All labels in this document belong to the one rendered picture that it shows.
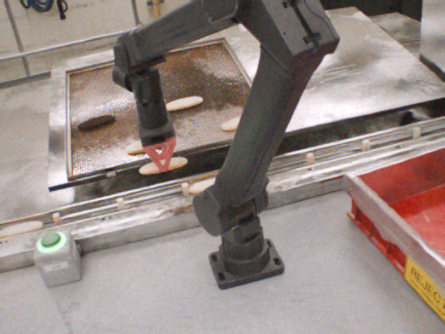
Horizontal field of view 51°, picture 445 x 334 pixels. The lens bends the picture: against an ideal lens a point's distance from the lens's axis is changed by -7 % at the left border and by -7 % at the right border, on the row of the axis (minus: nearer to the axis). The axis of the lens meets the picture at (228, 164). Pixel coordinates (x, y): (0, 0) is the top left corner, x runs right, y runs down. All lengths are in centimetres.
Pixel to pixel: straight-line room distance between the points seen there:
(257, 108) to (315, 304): 35
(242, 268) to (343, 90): 64
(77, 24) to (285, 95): 418
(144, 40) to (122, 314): 46
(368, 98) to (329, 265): 54
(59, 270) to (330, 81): 84
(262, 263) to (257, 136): 28
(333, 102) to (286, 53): 75
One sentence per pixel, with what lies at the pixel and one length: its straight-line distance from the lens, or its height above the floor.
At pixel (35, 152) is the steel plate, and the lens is 147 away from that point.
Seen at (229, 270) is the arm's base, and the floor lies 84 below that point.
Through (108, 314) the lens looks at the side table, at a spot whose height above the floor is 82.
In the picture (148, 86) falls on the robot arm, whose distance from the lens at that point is 91.
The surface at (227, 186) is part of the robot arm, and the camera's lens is 75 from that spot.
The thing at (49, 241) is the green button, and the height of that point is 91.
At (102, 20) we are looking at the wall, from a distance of 469.
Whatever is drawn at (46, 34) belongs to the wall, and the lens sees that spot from 473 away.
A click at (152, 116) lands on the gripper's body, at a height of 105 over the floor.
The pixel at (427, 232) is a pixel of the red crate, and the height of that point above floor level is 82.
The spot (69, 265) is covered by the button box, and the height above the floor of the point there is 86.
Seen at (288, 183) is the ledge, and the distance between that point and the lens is 102.
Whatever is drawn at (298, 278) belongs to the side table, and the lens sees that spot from 86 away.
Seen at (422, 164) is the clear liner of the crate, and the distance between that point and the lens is 102.
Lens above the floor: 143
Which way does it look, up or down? 31 degrees down
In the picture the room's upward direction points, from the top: 8 degrees counter-clockwise
